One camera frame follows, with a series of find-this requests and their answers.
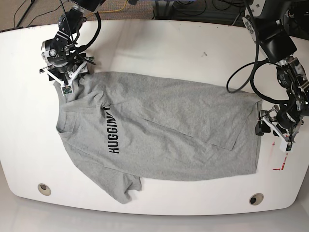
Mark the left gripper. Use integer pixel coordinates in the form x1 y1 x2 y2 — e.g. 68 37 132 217
255 105 303 142

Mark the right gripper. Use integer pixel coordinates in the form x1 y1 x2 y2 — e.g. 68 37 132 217
39 54 88 88

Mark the grey t-shirt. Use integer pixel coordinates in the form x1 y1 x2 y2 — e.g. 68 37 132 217
54 72 262 204

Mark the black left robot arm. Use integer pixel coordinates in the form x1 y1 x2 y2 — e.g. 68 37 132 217
243 0 309 145

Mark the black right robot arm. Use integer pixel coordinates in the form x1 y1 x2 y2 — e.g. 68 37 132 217
39 0 104 95

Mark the red tape marking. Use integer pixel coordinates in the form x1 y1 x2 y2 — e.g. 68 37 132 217
269 142 289 171

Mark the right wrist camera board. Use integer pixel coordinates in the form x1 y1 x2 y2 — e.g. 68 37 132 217
61 85 73 96

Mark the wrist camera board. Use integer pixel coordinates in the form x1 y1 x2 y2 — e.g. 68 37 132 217
61 85 73 96
280 140 294 152

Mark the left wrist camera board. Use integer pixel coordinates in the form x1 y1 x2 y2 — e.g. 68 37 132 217
280 140 294 152

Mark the right table cable grommet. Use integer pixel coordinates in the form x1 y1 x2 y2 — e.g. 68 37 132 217
249 193 264 206

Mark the table cable grommet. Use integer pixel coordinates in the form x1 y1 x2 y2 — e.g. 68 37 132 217
249 193 264 206
38 183 51 196

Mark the yellow cable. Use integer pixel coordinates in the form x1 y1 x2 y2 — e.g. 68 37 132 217
84 0 128 17

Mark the left table cable grommet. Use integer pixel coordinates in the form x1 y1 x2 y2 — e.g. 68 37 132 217
38 183 51 196

